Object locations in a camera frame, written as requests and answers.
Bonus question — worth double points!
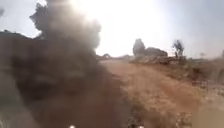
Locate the thin sparse tree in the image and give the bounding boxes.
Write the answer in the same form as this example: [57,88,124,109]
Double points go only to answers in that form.
[172,39,186,60]

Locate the dry rubble verge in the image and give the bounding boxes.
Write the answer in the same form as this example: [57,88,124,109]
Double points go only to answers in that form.
[129,55,224,88]

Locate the low rounded building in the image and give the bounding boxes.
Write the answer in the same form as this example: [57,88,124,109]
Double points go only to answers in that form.
[143,46,169,61]

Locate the red-brown dirt road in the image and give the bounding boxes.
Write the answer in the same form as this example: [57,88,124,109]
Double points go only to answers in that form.
[39,58,224,128]

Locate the large dark tree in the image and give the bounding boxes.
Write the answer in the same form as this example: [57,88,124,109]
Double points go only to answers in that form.
[0,0,103,101]

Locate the dark conical tree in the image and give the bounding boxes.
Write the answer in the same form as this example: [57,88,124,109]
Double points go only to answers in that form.
[132,38,147,59]

